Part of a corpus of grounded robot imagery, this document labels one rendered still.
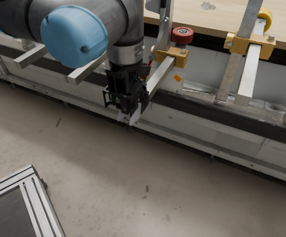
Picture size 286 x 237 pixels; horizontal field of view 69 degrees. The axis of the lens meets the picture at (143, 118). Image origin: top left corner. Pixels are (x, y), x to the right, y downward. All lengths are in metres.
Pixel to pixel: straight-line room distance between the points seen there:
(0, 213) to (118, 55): 1.06
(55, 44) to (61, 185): 1.25
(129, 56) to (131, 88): 0.09
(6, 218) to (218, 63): 1.22
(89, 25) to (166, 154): 1.30
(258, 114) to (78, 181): 1.10
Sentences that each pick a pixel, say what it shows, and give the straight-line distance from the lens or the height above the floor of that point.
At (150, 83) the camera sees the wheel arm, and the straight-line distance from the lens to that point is 0.65.
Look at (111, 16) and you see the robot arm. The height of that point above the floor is 1.14.
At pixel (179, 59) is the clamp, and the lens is 0.79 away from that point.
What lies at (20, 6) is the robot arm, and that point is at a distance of 0.37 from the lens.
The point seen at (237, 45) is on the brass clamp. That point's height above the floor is 0.95.
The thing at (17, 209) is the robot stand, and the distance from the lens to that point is 1.27.
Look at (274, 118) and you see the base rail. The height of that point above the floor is 0.70.
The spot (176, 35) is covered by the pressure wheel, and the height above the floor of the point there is 0.90.
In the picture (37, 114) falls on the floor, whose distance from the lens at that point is 1.97.
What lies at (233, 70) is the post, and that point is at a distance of 0.78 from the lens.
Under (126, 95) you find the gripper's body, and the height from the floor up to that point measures 0.96.
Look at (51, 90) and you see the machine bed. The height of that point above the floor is 0.17.
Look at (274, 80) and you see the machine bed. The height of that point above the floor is 0.73.
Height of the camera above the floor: 1.25
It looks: 46 degrees down
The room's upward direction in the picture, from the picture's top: straight up
